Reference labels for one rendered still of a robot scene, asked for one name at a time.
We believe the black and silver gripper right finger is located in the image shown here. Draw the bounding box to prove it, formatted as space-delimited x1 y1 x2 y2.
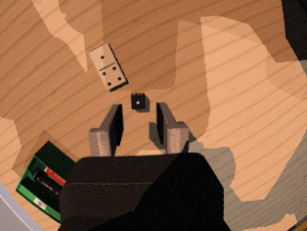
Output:
156 102 190 154

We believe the red battery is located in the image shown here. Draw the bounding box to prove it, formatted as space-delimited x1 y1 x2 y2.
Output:
44 166 66 186

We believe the tan domino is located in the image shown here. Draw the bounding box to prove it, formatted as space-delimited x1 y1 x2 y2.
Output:
89 43 126 90

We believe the green rack of bins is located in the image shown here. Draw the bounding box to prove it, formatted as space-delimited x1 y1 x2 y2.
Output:
15 140 76 224

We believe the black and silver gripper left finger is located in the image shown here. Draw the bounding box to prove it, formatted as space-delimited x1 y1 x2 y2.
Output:
88 104 124 157

